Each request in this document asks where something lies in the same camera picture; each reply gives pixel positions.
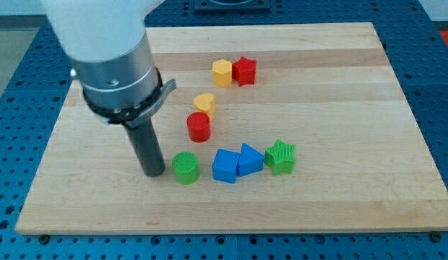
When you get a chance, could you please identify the blue triangle block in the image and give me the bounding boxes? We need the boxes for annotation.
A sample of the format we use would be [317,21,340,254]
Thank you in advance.
[238,143,264,176]

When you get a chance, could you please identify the yellow heart block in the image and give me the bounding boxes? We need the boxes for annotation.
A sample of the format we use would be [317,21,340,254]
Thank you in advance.
[194,93,215,120]

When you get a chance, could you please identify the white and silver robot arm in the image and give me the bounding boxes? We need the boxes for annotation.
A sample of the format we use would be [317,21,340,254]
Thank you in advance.
[41,0,176,128]

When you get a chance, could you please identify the yellow hexagon block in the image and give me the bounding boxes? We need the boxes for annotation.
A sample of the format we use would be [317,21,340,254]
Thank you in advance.
[212,59,233,87]

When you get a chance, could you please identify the wooden board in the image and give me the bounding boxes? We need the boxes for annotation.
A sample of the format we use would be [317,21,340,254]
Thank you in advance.
[15,22,448,235]

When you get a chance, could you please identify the red star block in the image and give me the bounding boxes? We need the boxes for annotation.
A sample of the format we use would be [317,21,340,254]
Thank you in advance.
[232,56,257,87]

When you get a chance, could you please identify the green star block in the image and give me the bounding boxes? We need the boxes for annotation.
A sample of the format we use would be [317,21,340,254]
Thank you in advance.
[264,139,296,176]

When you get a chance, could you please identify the blue cube block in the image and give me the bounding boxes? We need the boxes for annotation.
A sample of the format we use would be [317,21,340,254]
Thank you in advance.
[212,149,240,183]

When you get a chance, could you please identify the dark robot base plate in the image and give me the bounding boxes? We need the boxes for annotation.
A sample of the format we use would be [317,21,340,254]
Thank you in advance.
[193,0,271,13]

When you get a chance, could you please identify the dark grey cylindrical pointer tool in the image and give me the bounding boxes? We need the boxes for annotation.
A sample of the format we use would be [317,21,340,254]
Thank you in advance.
[124,119,165,178]

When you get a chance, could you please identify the red cylinder block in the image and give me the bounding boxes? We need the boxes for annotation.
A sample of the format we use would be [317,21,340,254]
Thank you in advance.
[186,112,211,142]

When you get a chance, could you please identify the green cylinder block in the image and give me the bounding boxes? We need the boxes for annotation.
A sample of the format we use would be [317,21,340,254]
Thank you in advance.
[172,151,200,185]

